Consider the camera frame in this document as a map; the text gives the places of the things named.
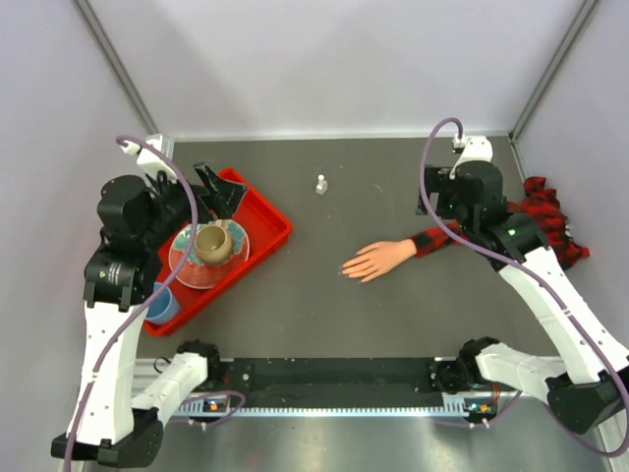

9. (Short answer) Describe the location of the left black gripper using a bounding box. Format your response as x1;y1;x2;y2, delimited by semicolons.
141;161;247;249

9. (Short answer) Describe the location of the clear nail polish bottle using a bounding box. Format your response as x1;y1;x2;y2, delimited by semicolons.
315;174;328;195

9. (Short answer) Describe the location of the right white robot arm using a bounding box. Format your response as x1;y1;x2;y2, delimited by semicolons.
417;160;628;435

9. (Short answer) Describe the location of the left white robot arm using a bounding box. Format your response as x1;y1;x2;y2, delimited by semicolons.
51;163;248;470

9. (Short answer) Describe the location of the beige ceramic mug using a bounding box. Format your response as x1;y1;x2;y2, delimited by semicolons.
195;220;234;266

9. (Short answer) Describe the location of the red plastic tray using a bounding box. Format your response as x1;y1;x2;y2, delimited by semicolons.
144;167;293;337

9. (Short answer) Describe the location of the mannequin hand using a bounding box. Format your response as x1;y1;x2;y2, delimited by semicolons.
340;239;417;283

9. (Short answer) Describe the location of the red and teal plate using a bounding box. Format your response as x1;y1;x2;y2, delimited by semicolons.
168;219;250;289

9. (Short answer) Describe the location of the red plaid shirt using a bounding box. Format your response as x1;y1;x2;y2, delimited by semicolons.
411;176;591;270

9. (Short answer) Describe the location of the blue plastic cup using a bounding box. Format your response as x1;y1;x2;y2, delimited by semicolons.
145;287;180;325

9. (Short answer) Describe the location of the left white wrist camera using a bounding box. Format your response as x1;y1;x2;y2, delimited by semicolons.
120;134;177;180

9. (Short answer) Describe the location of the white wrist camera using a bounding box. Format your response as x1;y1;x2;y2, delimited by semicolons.
120;134;177;180
449;135;493;180

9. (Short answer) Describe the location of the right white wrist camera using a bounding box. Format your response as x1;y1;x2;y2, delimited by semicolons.
449;135;493;180

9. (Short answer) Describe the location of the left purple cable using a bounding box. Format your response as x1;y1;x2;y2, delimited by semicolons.
63;135;247;461

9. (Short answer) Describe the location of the purple cable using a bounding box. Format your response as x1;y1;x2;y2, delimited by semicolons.
419;117;629;459
63;135;247;461

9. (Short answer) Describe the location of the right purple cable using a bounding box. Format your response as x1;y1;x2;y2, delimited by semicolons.
419;117;629;459

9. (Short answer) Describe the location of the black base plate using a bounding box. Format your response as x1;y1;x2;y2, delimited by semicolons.
224;358;443;409

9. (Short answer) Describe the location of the slotted cable duct rail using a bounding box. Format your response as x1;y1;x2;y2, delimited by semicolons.
132;392;522;419

